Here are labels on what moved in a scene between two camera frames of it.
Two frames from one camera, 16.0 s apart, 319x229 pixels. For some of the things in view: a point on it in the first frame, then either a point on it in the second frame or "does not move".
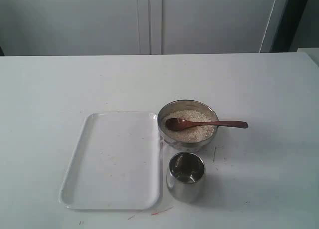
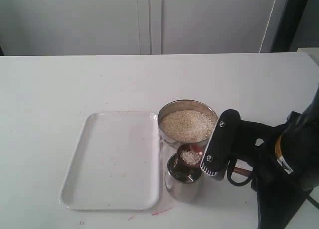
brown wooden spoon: [178, 124] → [191, 154]
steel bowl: [187, 124] does not move
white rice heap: [202, 130] does not move
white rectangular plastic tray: [114, 164] does not move
